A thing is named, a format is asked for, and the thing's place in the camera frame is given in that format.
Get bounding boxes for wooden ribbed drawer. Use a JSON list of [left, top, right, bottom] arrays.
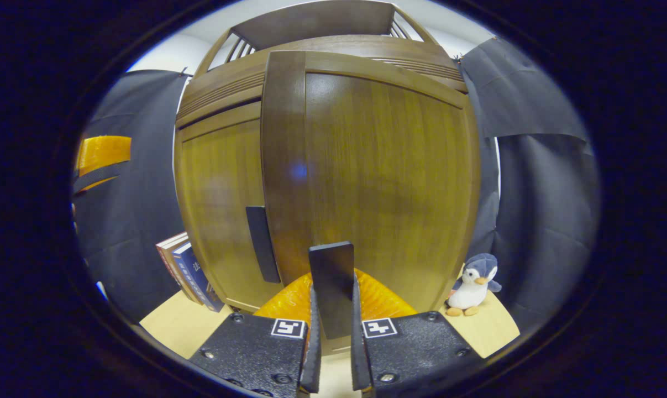
[[176, 34, 470, 129]]

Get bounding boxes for wooden shoe cabinet door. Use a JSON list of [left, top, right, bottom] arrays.
[[175, 101, 285, 314], [260, 50, 482, 355]]

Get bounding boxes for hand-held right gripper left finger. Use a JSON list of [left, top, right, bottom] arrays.
[[188, 274, 323, 398]]

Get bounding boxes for penguin plush toy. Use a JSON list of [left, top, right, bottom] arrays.
[[446, 253, 503, 317]]

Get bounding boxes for blue book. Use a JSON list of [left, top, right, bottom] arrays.
[[172, 241, 225, 313]]

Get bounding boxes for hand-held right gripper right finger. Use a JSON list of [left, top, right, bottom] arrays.
[[349, 269, 485, 398]]

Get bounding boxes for wooden double-door shoe cabinet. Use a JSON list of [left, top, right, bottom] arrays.
[[173, 0, 483, 355]]

